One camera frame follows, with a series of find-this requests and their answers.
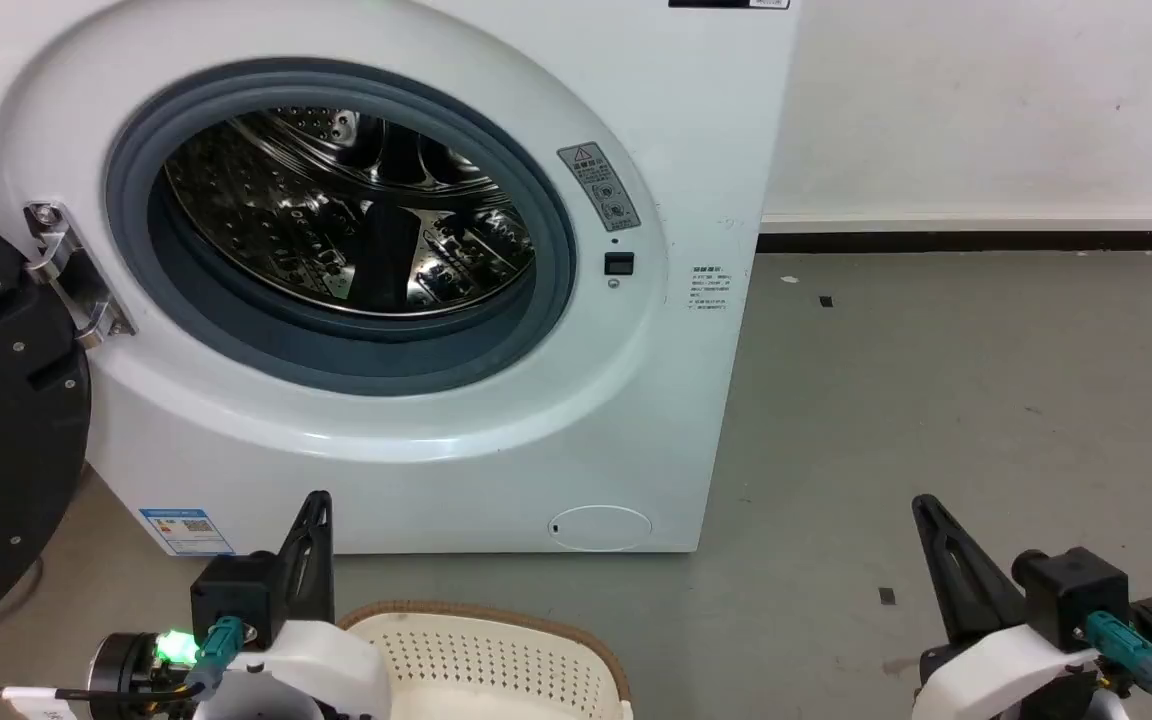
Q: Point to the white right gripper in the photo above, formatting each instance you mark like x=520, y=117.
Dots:
x=996, y=675

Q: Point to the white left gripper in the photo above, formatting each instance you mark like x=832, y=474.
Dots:
x=326, y=670

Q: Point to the black round washer door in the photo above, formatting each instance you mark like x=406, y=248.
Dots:
x=6, y=400

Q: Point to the stainless steel washing machine drum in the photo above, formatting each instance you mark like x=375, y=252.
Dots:
x=336, y=220

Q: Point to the silver metal door hinge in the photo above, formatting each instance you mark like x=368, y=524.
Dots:
x=71, y=270

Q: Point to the blue energy label sticker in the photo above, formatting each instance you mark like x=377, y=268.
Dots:
x=186, y=530

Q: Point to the white front-load washing machine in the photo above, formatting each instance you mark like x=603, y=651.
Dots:
x=416, y=480

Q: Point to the white perforated laundry basket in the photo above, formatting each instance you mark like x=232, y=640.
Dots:
x=496, y=665

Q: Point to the round white filter cover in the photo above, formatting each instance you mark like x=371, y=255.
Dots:
x=600, y=527

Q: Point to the grey rubber door gasket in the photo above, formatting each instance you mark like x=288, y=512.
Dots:
x=536, y=300

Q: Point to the grey warning sticker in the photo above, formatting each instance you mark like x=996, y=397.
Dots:
x=598, y=186

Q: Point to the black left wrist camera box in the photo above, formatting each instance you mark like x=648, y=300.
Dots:
x=234, y=590

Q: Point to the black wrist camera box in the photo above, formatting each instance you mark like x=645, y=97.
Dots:
x=1071, y=590
x=234, y=590

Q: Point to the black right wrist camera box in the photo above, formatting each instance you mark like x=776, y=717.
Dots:
x=1071, y=590

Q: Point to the teal left camera connector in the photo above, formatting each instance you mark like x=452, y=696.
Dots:
x=216, y=650

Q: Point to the teal camera connector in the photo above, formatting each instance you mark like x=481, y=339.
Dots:
x=1126, y=645
x=216, y=650

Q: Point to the teal right camera connector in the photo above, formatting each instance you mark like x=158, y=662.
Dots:
x=1126, y=645

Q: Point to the black wall baseboard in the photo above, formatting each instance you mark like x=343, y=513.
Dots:
x=986, y=241

